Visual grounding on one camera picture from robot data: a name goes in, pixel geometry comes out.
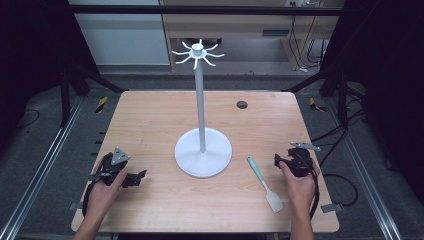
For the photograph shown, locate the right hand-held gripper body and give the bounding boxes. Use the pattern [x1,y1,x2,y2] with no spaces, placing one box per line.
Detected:
[281,141,322,178]

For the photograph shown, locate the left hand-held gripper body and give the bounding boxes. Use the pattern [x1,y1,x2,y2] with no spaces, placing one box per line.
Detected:
[89,146,135,189]

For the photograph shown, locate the person's right hand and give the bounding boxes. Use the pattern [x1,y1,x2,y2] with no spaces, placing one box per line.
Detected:
[278,160,321,220]

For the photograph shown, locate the person's left hand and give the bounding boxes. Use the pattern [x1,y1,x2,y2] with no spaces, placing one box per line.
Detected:
[86,167,130,218]

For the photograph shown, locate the yellow black striped tape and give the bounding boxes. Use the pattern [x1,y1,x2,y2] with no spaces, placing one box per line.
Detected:
[94,95,110,114]

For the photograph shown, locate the yellow clamp right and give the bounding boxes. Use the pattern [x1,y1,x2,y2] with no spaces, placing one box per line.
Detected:
[308,97,328,113]

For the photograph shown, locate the white hook stand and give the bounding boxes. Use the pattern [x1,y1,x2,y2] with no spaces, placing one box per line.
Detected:
[170,38,233,179]

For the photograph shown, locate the white cabinet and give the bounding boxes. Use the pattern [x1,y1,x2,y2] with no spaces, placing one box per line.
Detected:
[67,0,171,67]

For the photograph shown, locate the black curtain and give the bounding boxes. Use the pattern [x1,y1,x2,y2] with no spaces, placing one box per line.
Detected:
[0,0,101,153]
[319,0,424,203]

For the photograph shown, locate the light wooden desk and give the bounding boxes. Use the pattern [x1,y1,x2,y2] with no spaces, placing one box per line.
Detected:
[158,0,346,72]

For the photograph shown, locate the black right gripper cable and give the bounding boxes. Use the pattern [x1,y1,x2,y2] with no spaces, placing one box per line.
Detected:
[307,164,322,221]

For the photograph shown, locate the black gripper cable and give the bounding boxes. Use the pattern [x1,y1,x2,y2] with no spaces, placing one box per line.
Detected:
[307,164,322,221]
[81,179,98,218]

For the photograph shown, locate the teal handled white spatula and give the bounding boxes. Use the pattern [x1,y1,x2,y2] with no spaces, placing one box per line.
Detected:
[246,155,285,214]

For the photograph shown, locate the black floor cable bundle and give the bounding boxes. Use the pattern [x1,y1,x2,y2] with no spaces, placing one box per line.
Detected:
[311,83,367,168]

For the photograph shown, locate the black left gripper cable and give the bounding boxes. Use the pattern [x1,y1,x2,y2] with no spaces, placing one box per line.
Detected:
[81,179,98,218]

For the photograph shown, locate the black looped floor cable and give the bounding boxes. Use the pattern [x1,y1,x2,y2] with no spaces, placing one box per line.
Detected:
[320,172,360,207]

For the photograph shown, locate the aluminium floor rail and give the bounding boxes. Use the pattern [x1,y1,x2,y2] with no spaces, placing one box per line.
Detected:
[324,98,405,240]
[0,95,85,240]

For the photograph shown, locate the black metal frame post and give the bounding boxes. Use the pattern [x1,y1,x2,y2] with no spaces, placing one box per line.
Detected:
[59,63,127,128]
[285,65,352,129]

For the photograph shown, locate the hanging black desk cables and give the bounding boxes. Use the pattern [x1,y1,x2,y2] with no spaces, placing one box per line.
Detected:
[287,14,330,73]

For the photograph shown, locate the black horizontal frame bar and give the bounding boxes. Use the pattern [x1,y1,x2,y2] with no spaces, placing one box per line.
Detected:
[67,4,346,17]

